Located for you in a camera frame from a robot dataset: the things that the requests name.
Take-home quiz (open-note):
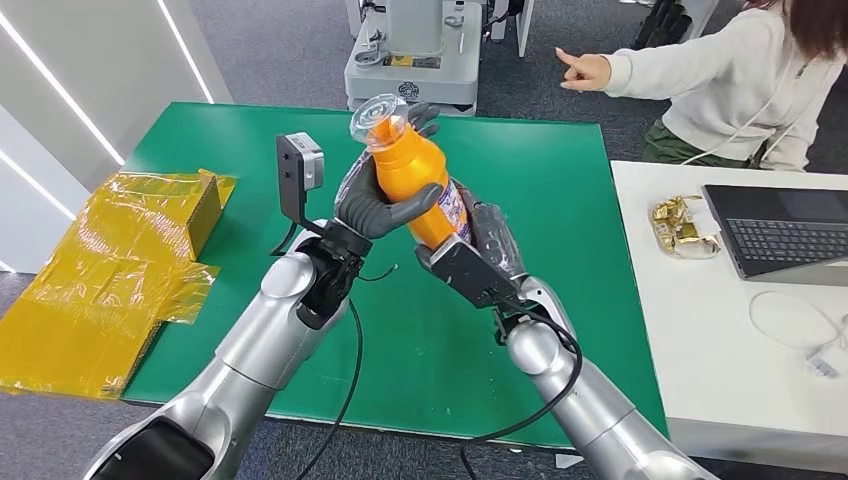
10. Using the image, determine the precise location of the white desk leg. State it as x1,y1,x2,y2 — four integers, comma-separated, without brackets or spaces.
513,0,535,60

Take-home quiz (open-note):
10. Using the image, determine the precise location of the white cable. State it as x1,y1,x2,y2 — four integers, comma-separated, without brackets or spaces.
748,290,848,381

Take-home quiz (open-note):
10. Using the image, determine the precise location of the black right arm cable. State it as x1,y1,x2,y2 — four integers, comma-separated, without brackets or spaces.
458,311,585,480

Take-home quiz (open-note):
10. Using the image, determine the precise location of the person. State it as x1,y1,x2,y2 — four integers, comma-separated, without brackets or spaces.
555,0,848,174

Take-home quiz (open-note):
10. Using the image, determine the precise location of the orange plastic bottle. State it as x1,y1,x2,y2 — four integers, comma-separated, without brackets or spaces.
349,93,473,252

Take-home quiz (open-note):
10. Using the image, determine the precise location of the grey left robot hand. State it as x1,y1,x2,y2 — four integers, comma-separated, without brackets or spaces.
334,102,444,241

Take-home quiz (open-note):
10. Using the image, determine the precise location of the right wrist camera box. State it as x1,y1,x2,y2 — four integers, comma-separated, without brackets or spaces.
430,236,525,311

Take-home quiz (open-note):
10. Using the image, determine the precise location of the person's hand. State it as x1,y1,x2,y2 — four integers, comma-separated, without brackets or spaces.
555,46,612,93

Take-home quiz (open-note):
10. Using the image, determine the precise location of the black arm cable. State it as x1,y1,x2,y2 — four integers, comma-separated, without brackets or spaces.
294,298,365,480
458,311,585,480

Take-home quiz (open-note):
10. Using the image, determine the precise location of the gold foil snack packet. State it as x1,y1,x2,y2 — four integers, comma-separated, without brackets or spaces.
649,195,722,260

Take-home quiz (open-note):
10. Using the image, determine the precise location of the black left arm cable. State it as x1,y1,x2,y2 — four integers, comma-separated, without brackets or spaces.
294,298,365,480

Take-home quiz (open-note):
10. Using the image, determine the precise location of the dark grey laptop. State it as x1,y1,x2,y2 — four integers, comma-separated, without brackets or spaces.
700,184,848,288

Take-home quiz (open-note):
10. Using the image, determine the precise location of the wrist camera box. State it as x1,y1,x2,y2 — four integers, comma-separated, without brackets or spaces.
275,132,326,228
430,236,525,311

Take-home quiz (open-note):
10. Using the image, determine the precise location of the grey machine base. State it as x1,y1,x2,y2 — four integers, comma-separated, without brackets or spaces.
343,0,483,118

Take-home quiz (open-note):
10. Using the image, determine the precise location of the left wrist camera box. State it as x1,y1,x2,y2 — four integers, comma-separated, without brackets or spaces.
275,132,326,228

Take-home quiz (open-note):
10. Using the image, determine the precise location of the yellow tape-wrapped cardboard box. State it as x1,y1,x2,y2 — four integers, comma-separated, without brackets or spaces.
0,169,238,401

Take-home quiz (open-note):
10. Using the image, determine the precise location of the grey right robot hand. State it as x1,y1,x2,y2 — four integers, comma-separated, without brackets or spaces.
415,188,529,280

